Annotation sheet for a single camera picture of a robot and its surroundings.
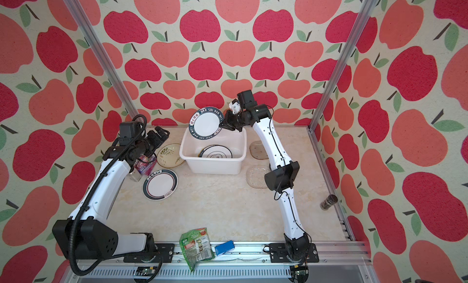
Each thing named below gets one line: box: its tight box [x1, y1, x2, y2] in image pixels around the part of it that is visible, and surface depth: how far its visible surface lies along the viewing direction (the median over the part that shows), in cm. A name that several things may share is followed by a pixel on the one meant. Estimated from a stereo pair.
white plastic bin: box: [179, 126, 248, 175], surface depth 102 cm
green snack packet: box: [179, 227, 216, 272], surface depth 76 cm
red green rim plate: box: [141, 168, 179, 201], surface depth 96 cm
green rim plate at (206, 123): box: [188, 106, 225, 141], surface depth 88 cm
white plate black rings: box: [197, 143, 233, 159], surface depth 107 cm
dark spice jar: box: [319, 193, 339, 211], surface depth 81 cm
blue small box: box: [214, 239, 236, 257], surface depth 76 cm
